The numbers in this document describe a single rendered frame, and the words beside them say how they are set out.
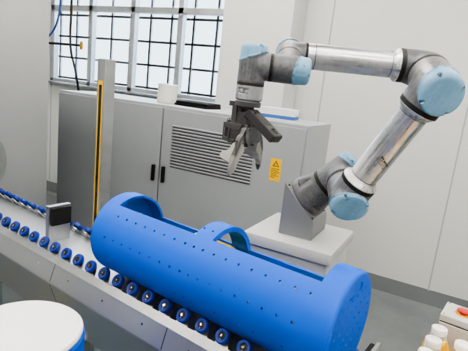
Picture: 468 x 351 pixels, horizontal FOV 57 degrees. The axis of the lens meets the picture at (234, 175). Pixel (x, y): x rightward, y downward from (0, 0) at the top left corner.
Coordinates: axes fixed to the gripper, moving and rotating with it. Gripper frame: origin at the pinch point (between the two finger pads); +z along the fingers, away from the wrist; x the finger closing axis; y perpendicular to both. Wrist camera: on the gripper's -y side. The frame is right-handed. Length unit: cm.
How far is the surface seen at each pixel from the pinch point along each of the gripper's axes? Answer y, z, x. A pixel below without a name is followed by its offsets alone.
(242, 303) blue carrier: -13.1, 29.6, 14.5
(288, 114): 70, -6, -152
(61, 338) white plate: 14, 37, 48
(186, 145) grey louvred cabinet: 133, 25, -127
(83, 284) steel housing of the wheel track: 55, 52, 12
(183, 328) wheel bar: 8.0, 48.0, 11.3
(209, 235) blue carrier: 5.5, 19.0, 6.4
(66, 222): 88, 42, -3
